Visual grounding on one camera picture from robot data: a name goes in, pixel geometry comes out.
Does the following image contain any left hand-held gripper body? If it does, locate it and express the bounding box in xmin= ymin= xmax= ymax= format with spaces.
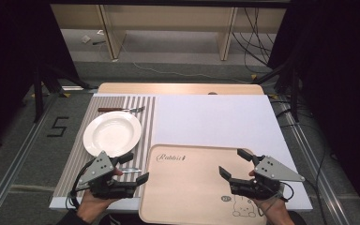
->
xmin=76 ymin=150 xmax=139 ymax=200

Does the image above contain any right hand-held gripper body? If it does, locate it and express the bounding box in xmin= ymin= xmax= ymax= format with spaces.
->
xmin=229 ymin=155 xmax=306 ymax=202

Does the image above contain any person's right hand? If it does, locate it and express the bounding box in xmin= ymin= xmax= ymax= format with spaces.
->
xmin=248 ymin=170 xmax=295 ymax=225

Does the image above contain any person's left hand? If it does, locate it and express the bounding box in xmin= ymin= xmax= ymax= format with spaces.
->
xmin=75 ymin=168 xmax=124 ymax=225

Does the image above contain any silver spoon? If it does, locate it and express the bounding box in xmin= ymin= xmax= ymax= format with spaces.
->
xmin=119 ymin=167 xmax=143 ymax=174

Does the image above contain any grey striped placemat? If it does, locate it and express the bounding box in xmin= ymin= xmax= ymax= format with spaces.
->
xmin=52 ymin=95 xmax=157 ymax=199

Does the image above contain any white round plate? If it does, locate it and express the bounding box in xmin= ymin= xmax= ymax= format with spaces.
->
xmin=82 ymin=111 xmax=143 ymax=158

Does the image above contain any beige rabbit-print tray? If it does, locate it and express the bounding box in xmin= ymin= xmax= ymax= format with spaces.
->
xmin=138 ymin=142 xmax=268 ymax=225

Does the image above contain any white board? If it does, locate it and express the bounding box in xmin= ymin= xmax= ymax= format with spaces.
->
xmin=49 ymin=92 xmax=314 ymax=212

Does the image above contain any black tripod stand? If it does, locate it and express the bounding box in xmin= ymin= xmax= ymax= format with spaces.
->
xmin=22 ymin=60 xmax=98 ymax=124
xmin=251 ymin=57 xmax=302 ymax=124

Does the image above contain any wooden table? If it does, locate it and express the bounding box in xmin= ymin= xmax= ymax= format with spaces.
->
xmin=97 ymin=82 xmax=265 ymax=96

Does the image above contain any dark curtain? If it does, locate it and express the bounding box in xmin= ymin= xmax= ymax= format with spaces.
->
xmin=0 ymin=0 xmax=82 ymax=154
xmin=266 ymin=0 xmax=360 ymax=217

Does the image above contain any beige wooden shelf unit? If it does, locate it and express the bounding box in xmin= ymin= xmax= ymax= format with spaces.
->
xmin=50 ymin=3 xmax=288 ymax=62

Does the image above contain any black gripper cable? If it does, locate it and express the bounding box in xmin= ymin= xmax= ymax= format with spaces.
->
xmin=66 ymin=158 xmax=98 ymax=211
xmin=277 ymin=181 xmax=295 ymax=203

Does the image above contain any aluminium floor rail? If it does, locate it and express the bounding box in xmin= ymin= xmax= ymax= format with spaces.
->
xmin=270 ymin=95 xmax=355 ymax=225
xmin=0 ymin=92 xmax=60 ymax=225

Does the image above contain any wooden-handled fork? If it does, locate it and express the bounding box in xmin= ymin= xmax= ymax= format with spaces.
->
xmin=97 ymin=105 xmax=146 ymax=113

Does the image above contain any white floor cable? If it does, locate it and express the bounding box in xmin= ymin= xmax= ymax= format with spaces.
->
xmin=111 ymin=37 xmax=251 ymax=84

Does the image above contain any bundle of black cables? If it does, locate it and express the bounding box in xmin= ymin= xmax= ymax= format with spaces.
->
xmin=232 ymin=7 xmax=283 ymax=75

